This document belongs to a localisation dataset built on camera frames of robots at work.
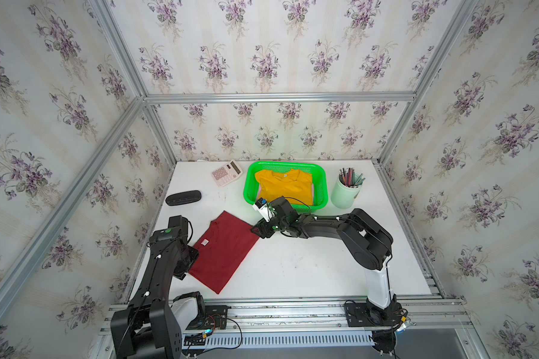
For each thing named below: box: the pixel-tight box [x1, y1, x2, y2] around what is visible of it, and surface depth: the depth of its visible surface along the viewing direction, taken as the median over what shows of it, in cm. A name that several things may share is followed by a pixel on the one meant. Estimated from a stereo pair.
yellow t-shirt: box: [255, 169, 314, 206], surface depth 107 cm
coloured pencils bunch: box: [339, 167, 366, 188], surface depth 97 cm
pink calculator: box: [211, 159, 244, 188], surface depth 114 cm
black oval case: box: [165, 189, 202, 207], surface depth 104 cm
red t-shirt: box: [188, 210, 260, 295], surface depth 90 cm
